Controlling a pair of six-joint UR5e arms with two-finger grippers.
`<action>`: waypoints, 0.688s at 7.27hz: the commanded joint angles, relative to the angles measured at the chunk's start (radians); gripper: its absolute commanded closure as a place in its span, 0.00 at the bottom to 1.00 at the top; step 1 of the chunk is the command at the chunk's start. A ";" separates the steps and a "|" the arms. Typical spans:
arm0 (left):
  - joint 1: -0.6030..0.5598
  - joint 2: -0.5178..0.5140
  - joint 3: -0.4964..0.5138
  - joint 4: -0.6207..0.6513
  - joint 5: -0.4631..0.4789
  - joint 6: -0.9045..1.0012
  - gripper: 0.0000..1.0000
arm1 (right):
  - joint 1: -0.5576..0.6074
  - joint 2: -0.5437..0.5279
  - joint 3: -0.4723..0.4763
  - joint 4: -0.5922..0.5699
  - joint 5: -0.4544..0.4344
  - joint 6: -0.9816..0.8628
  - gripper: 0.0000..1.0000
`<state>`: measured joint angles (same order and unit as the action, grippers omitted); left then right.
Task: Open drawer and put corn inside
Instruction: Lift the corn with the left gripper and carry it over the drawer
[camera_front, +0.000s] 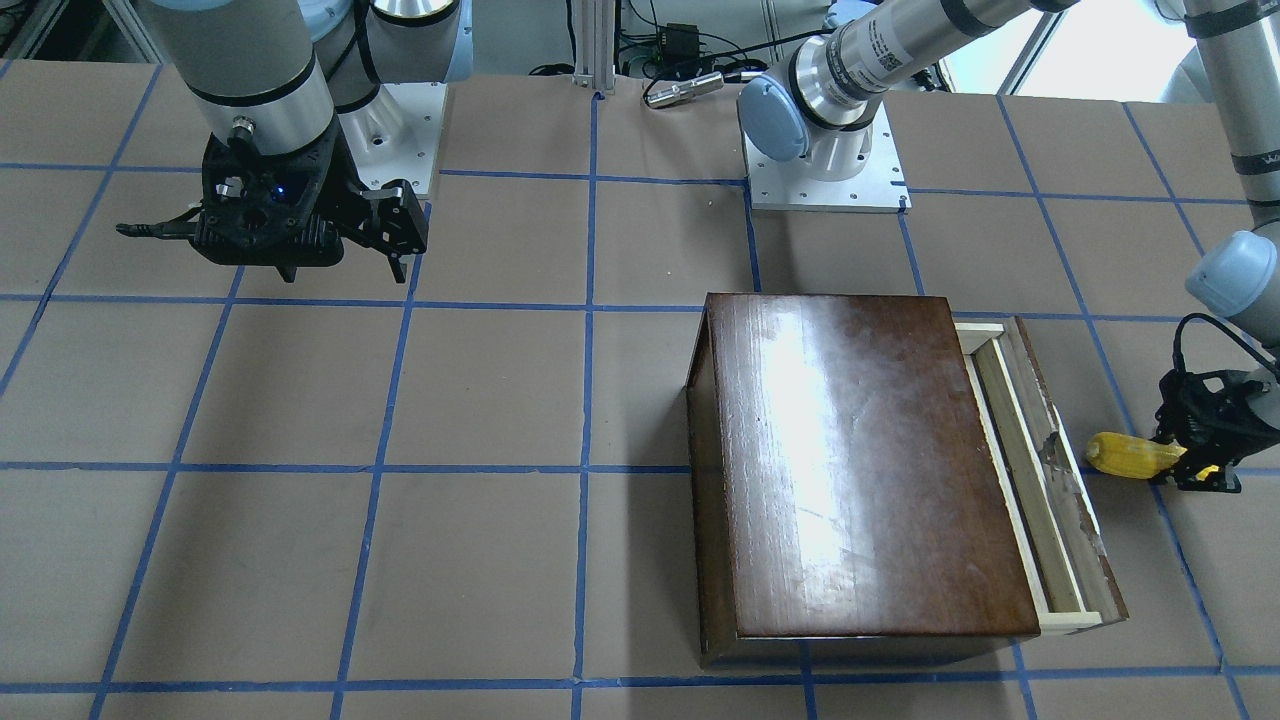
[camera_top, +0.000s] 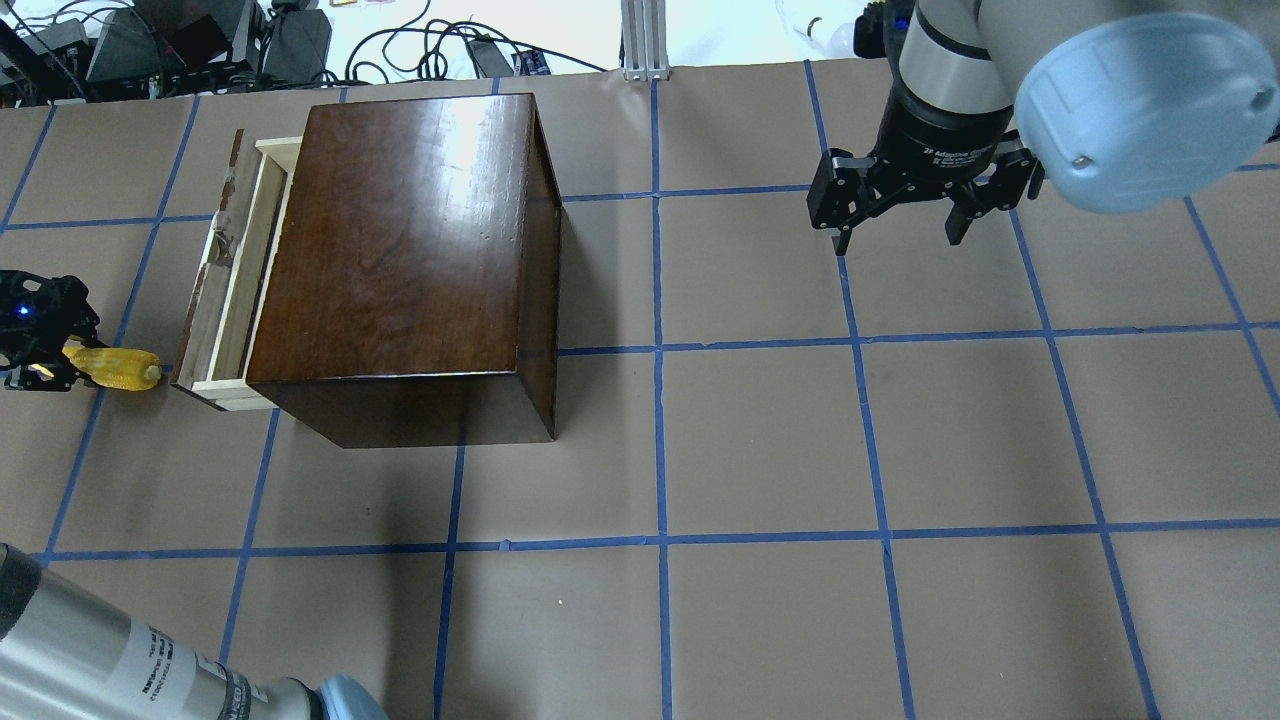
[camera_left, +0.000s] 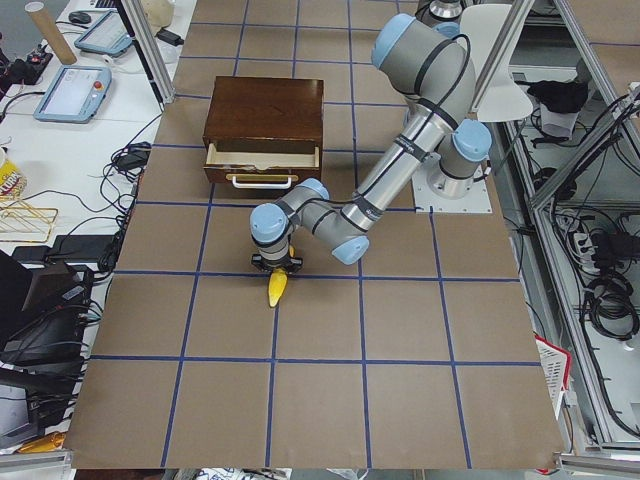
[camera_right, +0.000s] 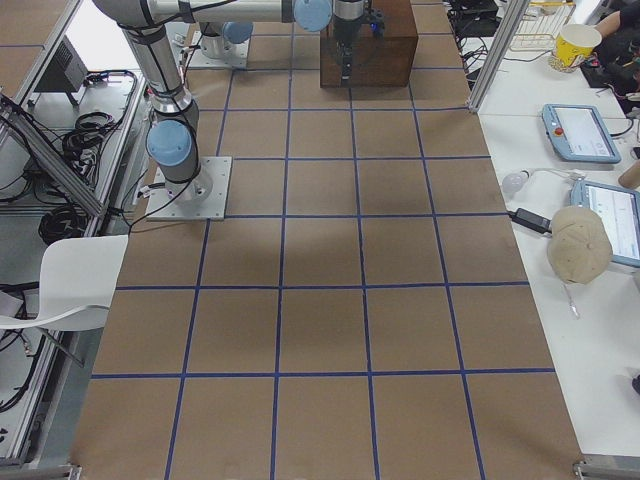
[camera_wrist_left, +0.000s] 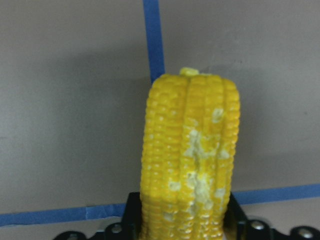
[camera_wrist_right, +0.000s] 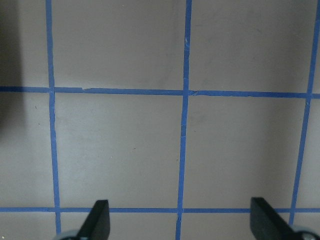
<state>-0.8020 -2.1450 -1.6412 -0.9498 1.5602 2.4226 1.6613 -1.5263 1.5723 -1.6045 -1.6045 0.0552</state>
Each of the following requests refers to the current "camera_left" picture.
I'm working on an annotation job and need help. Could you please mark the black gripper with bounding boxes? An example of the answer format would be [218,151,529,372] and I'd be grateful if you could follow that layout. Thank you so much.
[251,250,303,274]

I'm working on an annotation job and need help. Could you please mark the yellow corn cob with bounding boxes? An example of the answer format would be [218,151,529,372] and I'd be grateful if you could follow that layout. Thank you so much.
[268,267,292,308]

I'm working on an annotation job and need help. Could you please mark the wooden drawer with white handle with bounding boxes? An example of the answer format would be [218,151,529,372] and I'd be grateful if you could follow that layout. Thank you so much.
[204,141,321,190]

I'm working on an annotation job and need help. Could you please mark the dark wooden drawer cabinet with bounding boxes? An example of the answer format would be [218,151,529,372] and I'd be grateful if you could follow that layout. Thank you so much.
[203,76,324,171]

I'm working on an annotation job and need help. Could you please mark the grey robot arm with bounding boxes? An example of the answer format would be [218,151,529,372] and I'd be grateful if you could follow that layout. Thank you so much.
[249,14,476,274]

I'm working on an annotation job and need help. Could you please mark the blue teach pendant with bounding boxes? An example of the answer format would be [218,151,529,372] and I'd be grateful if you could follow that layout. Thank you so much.
[33,66,112,124]
[74,10,132,57]

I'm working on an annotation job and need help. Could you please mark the white red plastic basket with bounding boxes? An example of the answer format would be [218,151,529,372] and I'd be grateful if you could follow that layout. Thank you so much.
[535,335,572,418]

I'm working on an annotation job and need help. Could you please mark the yellow popcorn cup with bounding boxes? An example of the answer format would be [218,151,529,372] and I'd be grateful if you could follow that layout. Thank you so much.
[0,148,27,201]

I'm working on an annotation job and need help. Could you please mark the cardboard tube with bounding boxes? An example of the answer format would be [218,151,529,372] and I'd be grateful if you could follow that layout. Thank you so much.
[24,1,77,65]

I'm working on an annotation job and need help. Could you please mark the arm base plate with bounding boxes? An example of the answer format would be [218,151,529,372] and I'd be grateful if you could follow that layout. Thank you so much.
[412,168,492,214]

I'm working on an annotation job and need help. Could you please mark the gold wire rack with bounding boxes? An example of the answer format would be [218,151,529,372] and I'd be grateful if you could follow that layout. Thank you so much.
[1,198,59,243]

